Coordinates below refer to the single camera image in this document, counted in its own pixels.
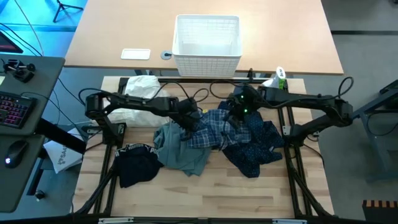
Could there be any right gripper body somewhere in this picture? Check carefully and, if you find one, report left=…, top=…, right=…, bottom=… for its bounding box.
left=228, top=84, right=261, bottom=127

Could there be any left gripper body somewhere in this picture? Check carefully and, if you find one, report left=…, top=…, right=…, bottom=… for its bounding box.
left=177, top=98, right=203, bottom=132

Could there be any blue plaid shirt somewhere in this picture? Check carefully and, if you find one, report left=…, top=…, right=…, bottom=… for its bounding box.
left=180, top=108, right=252, bottom=150

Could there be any grey-green garment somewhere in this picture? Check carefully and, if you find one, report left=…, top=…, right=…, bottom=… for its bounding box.
left=152, top=121, right=213, bottom=177

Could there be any navy dotted shirt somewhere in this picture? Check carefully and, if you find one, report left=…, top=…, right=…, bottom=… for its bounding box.
left=217, top=101, right=285, bottom=179

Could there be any white laundry basket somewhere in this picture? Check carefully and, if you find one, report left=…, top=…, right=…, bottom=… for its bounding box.
left=172, top=14, right=243, bottom=78

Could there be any white spray bottle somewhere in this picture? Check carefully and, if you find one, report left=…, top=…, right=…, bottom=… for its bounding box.
left=261, top=66, right=287, bottom=91

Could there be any white garment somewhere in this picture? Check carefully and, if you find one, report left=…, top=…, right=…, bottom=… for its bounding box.
left=105, top=74, right=171, bottom=128

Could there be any black Puma underwear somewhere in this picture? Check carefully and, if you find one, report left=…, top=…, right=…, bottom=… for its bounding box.
left=114, top=142, right=164, bottom=189

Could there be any tan wooden desk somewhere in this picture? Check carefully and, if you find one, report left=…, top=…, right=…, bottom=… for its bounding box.
left=63, top=0, right=345, bottom=77

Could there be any white rectangular tray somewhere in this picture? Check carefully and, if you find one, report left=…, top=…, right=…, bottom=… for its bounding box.
left=120, top=48, right=151, bottom=61

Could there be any white paper bag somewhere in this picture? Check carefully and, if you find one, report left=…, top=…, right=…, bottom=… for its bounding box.
left=42, top=127, right=85, bottom=174

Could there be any grey metal stand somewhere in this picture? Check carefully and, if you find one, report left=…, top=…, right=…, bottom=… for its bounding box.
left=343, top=79, right=398, bottom=181

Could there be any dark grey side desk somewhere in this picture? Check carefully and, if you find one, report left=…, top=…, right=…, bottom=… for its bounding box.
left=0, top=54, right=88, bottom=214

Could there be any black tripod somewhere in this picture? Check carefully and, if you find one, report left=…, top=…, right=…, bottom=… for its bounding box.
left=52, top=0, right=85, bottom=24

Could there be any black desk clamp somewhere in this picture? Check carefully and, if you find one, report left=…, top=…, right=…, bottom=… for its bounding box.
left=2, top=58, right=36, bottom=83

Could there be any orange striped black box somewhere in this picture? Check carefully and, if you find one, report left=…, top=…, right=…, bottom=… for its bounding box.
left=362, top=200, right=398, bottom=224

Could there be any backlit black keyboard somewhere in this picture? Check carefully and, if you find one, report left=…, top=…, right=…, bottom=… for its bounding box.
left=0, top=91, right=37, bottom=129

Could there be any black computer mouse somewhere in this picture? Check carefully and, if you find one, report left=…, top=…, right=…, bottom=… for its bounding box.
left=4, top=139, right=29, bottom=170

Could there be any dark monitor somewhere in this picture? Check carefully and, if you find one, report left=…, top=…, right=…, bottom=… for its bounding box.
left=0, top=30, right=24, bottom=54

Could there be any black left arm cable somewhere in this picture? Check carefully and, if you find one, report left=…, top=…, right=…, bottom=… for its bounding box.
left=149, top=80, right=211, bottom=105

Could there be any black side desk cable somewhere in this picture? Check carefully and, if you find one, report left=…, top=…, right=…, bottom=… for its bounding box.
left=57, top=77, right=93, bottom=113

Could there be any silver metal bracket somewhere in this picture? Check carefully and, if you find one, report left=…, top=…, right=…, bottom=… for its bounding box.
left=98, top=217, right=134, bottom=224
left=272, top=218, right=308, bottom=224

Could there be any pale floor cable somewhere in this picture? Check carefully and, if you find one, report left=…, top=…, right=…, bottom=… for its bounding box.
left=14, top=0, right=44, bottom=57

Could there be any black floor cable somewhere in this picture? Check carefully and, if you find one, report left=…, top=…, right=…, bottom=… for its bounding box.
left=0, top=22, right=43, bottom=57

